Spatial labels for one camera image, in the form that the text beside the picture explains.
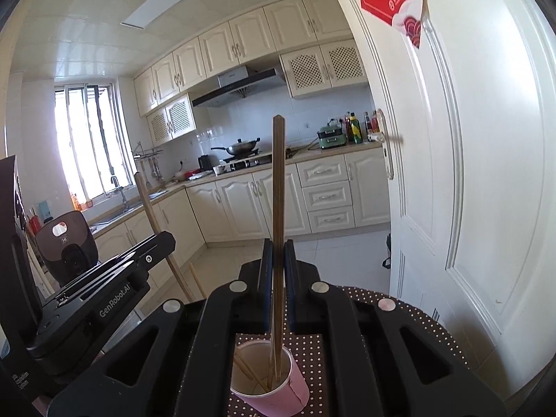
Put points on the brown sauce bottle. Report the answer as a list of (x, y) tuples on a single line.
[(346, 128)]

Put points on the metal sink faucet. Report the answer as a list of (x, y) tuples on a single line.
[(121, 191)]

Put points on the black electric kettle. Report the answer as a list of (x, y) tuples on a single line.
[(204, 163)]

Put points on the white base kitchen cabinets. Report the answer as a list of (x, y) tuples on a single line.
[(234, 208)]

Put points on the green countertop grill appliance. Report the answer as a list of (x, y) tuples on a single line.
[(331, 137)]

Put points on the green bottle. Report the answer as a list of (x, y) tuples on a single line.
[(355, 130)]

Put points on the wall utensil rack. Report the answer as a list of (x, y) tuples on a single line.
[(147, 160)]

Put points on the ceiling light panel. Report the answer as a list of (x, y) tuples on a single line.
[(156, 4)]

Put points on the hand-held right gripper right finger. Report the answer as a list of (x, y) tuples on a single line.
[(290, 269)]

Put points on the steel kitchen sink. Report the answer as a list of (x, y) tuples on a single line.
[(117, 216)]

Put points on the white wall cabinet row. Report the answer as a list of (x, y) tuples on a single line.
[(243, 39)]

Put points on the red dish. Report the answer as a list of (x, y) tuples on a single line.
[(192, 174)]

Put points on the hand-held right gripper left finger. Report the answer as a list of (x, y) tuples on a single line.
[(267, 269)]

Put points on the white panel door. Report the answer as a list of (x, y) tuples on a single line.
[(478, 160)]

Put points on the black air fryer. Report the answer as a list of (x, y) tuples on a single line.
[(65, 247)]

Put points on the black appliance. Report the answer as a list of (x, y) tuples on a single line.
[(11, 234)]

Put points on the black wok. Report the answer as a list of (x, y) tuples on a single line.
[(241, 147)]

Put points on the white lattice door wall cabinet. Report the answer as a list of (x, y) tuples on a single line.
[(323, 67), (171, 119)]

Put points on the black gas stove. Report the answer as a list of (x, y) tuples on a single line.
[(247, 160)]

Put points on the pink cylindrical cup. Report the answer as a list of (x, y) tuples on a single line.
[(278, 399)]

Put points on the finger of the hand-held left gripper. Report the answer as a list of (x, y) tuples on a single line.
[(143, 254)]

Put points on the beige kitchen countertop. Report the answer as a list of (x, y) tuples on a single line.
[(330, 151)]

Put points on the wooden chopstick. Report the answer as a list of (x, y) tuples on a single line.
[(196, 282), (278, 182), (147, 208)]

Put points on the kitchen window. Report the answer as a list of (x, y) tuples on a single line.
[(87, 147)]

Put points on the dark soy sauce bottle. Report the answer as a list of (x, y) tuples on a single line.
[(366, 124)]

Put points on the amber oil bottle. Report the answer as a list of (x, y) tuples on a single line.
[(375, 124)]

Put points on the small white cup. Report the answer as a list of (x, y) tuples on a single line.
[(219, 169)]

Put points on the black range hood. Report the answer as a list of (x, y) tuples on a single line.
[(239, 87)]

